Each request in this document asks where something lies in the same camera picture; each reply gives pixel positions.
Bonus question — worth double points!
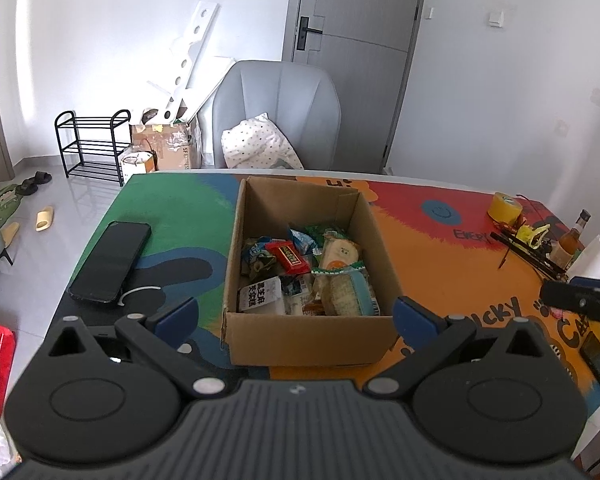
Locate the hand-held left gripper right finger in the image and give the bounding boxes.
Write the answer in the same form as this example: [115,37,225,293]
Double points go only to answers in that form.
[362,296,556,402]

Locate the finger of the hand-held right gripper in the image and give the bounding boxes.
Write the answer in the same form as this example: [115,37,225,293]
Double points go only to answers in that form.
[539,280,600,317]

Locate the blue and green snack packet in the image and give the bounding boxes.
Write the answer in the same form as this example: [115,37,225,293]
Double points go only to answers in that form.
[242,236,281,281]

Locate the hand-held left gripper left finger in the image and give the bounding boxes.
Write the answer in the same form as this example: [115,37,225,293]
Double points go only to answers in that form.
[47,297,229,402]

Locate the dark slippers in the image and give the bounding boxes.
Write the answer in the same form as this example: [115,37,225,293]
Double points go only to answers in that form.
[12,171,54,196]

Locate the taped cardboard box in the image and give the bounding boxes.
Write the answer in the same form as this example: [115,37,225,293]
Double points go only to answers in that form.
[130,117,204,171]

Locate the white black-label packet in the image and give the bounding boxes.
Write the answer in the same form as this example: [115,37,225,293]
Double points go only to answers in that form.
[237,277,286,315]

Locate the grey armchair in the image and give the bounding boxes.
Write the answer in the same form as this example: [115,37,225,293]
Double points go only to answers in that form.
[211,60,342,171]

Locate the white foam boards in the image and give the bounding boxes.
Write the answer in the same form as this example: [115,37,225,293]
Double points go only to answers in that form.
[147,0,237,126]

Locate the black shoe rack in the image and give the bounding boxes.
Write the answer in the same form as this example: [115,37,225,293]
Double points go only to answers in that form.
[55,109,132,187]

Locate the white cable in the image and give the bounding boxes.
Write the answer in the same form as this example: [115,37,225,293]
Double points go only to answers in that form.
[117,286,164,307]

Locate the green floor mat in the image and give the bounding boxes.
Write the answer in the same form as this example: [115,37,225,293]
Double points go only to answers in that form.
[0,182,27,229]

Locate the white dotted pillow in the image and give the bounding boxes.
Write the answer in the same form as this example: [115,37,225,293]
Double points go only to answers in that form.
[221,112,306,171]

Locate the yellow tape roll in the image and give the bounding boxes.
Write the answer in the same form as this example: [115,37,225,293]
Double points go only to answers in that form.
[489,192,524,224]

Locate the orange biscuit packet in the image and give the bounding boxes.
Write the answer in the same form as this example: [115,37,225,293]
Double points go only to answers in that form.
[320,232,364,274]

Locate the red candy packet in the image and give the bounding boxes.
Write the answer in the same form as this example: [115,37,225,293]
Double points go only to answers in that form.
[265,241,312,276]

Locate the yellow plastic bag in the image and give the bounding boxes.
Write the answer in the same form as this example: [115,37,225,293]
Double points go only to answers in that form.
[515,222,551,251]

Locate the white paper towel roll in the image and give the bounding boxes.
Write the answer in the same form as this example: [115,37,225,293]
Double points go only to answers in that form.
[566,236,600,281]

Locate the white bucket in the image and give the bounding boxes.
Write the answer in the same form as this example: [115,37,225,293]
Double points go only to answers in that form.
[120,150,156,181]

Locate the long white blue packet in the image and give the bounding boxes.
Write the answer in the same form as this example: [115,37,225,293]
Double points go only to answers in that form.
[280,275,317,316]

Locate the grey door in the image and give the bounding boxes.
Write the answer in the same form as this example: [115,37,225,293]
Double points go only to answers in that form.
[281,0,429,174]

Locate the brown glass bottle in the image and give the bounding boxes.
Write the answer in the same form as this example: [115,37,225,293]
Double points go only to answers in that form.
[550,209,592,269]

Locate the black door handle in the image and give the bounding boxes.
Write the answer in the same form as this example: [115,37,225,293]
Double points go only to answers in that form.
[293,16,326,52]

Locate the teal cracker packet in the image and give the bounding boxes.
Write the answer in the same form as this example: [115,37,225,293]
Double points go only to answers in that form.
[312,265,381,317]

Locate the black smartphone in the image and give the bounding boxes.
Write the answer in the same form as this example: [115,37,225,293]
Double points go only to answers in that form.
[67,220,153,305]

